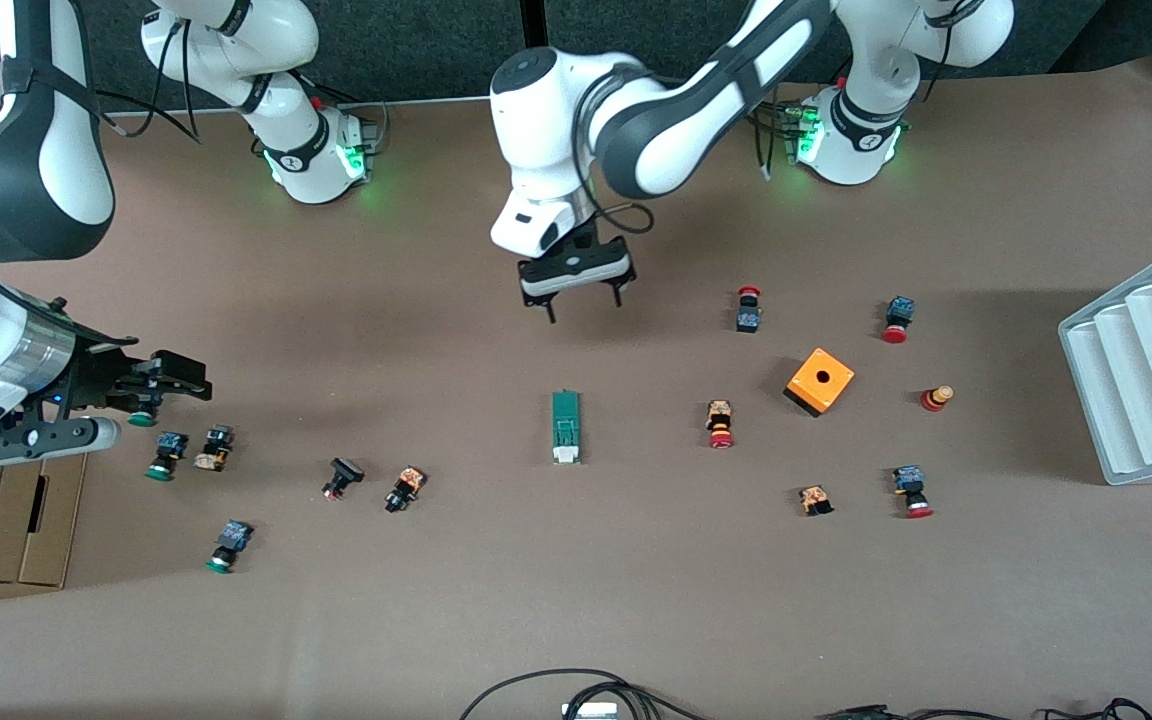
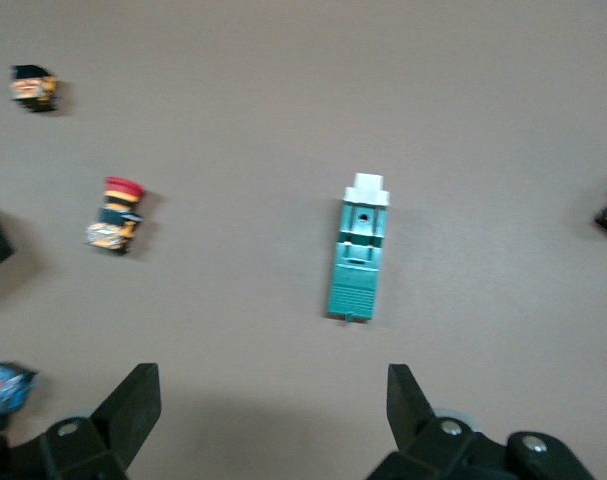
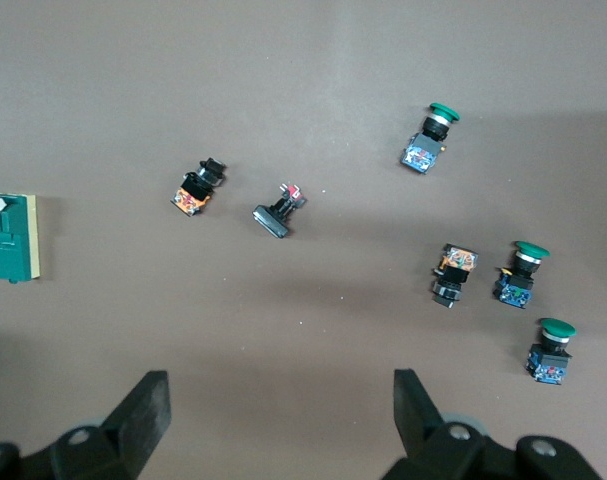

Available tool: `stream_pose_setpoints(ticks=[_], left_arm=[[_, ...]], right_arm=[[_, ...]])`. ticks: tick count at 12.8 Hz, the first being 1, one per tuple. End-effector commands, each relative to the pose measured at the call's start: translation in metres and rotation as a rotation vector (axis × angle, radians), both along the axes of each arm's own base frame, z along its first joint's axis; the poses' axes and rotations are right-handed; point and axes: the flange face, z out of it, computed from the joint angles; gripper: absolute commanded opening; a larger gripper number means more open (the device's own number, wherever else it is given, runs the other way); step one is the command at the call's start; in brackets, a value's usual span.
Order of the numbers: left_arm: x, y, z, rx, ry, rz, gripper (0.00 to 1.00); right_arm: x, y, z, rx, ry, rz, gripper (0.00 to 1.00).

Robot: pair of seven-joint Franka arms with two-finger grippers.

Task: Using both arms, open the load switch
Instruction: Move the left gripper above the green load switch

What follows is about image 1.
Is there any green load switch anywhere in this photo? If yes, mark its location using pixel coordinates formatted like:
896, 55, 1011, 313
550, 389, 584, 467

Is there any beige black contact block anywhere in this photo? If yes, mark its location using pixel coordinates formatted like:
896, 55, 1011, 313
193, 424, 235, 473

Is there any brown cardboard divider box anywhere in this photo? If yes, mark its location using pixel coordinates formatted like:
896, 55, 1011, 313
0, 450, 87, 589

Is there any black button red contact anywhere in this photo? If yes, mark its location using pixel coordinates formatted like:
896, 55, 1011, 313
321, 456, 366, 502

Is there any black orange push button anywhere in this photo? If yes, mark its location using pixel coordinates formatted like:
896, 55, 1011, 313
383, 465, 428, 515

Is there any brown paper table cover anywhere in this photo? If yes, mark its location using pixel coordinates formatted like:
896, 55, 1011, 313
0, 58, 1152, 720

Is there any red button blue block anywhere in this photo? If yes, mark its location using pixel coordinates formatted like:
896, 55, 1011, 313
891, 464, 935, 520
881, 295, 916, 345

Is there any grey ridged plastic tray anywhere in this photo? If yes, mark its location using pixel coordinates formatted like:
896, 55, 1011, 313
1056, 237, 1152, 488

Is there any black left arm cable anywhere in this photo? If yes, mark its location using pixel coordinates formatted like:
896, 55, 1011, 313
571, 60, 777, 241

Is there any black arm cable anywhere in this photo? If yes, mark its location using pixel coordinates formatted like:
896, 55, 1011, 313
91, 0, 207, 146
571, 60, 777, 241

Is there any orange push button enclosure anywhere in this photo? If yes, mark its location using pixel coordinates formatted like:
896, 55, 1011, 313
783, 347, 856, 419

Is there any black base cable bundle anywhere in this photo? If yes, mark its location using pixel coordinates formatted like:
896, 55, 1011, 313
748, 98, 799, 138

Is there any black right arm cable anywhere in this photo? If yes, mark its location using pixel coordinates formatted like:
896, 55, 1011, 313
91, 0, 207, 146

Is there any black looped cable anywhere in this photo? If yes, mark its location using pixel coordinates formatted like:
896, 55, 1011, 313
458, 668, 712, 720

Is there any black thin cable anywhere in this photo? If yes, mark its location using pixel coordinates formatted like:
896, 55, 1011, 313
816, 698, 1152, 720

